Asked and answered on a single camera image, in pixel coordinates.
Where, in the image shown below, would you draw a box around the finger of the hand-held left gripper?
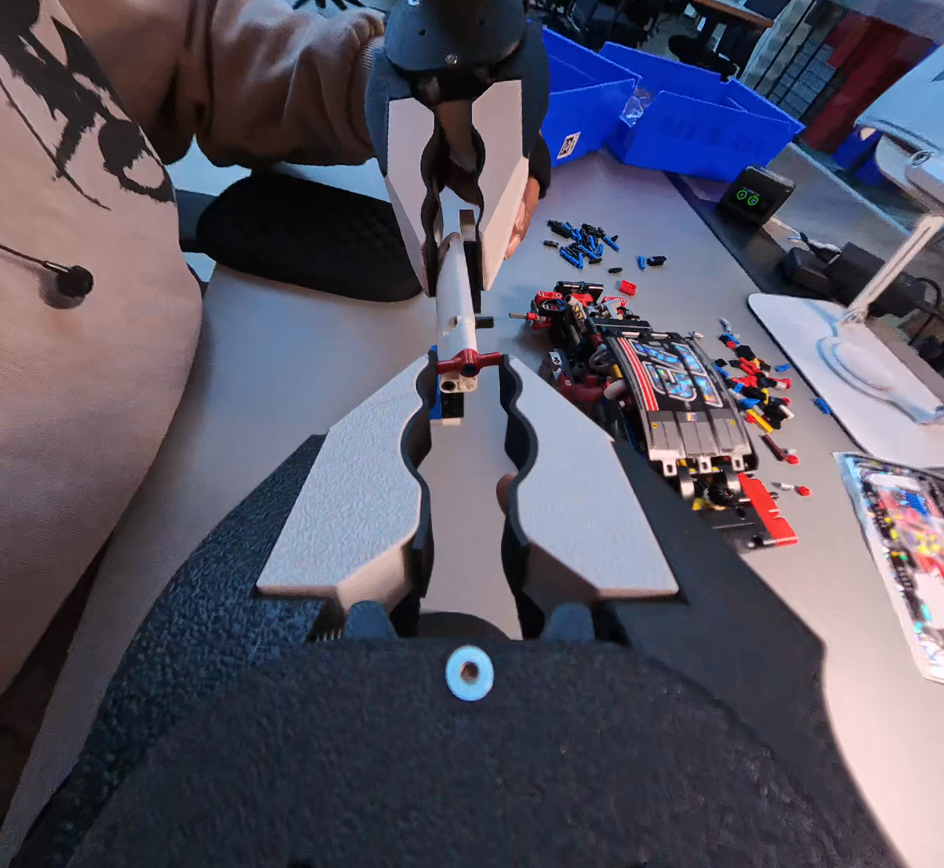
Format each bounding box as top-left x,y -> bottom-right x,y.
383,98 -> 445,297
469,78 -> 532,291

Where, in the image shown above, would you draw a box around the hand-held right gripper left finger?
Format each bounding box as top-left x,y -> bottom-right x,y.
254,358 -> 439,617

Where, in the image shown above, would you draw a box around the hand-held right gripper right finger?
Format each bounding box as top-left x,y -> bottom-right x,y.
499,356 -> 681,639

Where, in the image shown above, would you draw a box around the white and blue lego panel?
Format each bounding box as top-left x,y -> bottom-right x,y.
430,208 -> 504,428

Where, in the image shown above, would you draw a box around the lego race car model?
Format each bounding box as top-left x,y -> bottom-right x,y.
509,280 -> 801,553

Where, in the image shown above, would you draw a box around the person's left forearm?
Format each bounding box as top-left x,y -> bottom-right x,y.
158,0 -> 386,169

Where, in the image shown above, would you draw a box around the pile of small lego pieces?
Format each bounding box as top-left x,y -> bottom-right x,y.
711,318 -> 830,500

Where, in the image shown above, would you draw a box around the person's left hand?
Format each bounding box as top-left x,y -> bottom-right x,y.
504,175 -> 541,262

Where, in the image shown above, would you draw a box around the heap of blue black pins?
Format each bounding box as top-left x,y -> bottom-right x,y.
542,218 -> 622,272

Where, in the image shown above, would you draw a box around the black textured cushion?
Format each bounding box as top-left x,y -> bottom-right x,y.
193,174 -> 423,303

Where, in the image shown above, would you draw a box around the black device green lights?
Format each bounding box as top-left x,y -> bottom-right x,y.
719,166 -> 797,226

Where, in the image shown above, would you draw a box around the white book stand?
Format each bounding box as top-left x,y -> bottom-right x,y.
747,50 -> 944,468

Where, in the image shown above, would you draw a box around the holographic sticker sheet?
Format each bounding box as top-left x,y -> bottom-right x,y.
833,451 -> 944,685

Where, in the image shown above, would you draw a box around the black power adapter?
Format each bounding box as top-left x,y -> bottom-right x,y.
782,230 -> 934,323

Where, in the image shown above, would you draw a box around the red cabinet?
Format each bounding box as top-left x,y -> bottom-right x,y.
802,9 -> 939,155

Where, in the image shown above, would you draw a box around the thin black cable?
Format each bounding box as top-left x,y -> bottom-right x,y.
0,243 -> 95,310

